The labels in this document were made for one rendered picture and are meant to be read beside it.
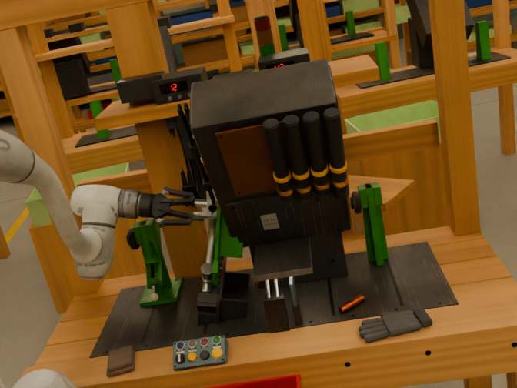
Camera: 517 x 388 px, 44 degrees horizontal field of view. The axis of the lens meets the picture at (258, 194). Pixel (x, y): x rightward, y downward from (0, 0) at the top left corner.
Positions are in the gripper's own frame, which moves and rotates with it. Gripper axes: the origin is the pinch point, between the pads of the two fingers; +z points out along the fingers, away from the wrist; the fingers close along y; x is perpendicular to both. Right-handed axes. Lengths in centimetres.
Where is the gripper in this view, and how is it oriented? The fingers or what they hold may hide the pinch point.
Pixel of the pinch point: (205, 210)
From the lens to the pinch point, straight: 199.2
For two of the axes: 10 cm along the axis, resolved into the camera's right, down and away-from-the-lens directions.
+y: 0.8, -9.2, 3.9
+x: -0.3, 3.9, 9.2
